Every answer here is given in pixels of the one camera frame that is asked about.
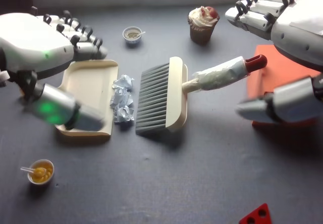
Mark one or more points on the red triangle block with holes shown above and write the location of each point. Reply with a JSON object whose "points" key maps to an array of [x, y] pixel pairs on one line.
{"points": [[267, 220]]}

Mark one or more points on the large orange block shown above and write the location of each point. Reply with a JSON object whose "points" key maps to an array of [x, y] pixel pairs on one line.
{"points": [[265, 67]]}

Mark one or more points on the crumpled white paper ball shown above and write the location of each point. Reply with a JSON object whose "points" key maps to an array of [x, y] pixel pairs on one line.
{"points": [[123, 82], [121, 99], [123, 115]]}

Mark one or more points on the small white toy spoon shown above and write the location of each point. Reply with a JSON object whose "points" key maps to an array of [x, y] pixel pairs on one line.
{"points": [[25, 169], [141, 33]]}

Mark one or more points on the small bowl with yellow food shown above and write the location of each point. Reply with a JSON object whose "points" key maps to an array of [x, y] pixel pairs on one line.
{"points": [[40, 177]]}

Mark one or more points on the small blue-white toy bowl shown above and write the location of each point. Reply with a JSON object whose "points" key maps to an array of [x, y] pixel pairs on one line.
{"points": [[131, 40]]}

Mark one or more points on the cream plastic dustpan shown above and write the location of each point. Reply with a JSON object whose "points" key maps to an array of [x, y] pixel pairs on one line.
{"points": [[93, 82]]}

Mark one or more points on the toy cupcake with cream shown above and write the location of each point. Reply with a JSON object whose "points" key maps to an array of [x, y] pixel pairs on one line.
{"points": [[202, 29]]}

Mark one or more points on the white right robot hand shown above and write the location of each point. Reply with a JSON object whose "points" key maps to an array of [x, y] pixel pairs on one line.
{"points": [[302, 19]]}

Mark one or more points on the cream hand broom grey bristles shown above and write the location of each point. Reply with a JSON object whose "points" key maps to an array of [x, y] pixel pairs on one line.
{"points": [[176, 95]]}

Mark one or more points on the grey table cloth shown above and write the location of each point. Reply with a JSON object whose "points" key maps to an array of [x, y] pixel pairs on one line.
{"points": [[161, 178]]}

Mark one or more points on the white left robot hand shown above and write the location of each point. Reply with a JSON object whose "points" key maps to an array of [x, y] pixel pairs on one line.
{"points": [[30, 40]]}

